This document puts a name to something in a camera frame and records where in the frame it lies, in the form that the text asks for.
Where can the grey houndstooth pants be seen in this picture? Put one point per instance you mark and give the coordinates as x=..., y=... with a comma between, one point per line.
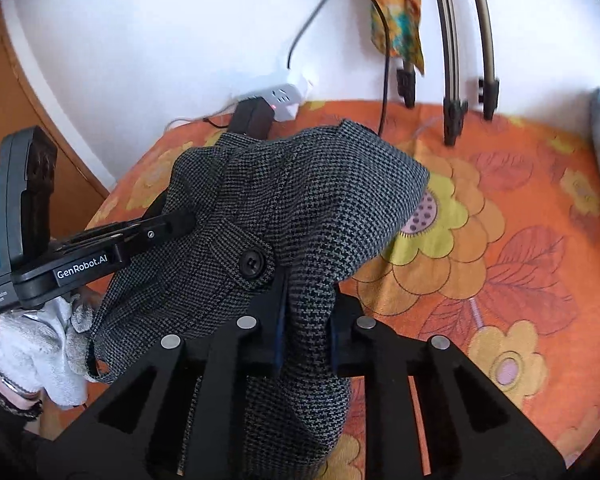
x=320, y=204

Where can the left hand white glove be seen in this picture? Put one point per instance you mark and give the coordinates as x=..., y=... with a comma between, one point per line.
x=44, y=351

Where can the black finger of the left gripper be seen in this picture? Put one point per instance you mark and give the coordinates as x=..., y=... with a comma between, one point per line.
x=122, y=240

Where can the white power strip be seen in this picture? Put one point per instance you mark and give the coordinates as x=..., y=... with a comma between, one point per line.
x=284, y=91

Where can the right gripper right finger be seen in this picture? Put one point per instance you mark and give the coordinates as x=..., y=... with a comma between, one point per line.
x=430, y=413

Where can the wooden door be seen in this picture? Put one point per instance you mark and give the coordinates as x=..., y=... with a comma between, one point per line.
x=77, y=193

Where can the orange floral scarf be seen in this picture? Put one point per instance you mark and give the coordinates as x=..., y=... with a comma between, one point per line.
x=397, y=10

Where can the black power adapter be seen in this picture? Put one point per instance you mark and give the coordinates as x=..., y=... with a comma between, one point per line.
x=253, y=117

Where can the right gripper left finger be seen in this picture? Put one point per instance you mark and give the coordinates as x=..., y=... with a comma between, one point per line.
x=179, y=411

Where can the silver folded tripod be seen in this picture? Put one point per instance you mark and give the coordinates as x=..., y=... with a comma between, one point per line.
x=454, y=108

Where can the orange floral bedsheet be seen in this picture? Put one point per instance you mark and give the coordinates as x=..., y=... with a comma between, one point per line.
x=503, y=258

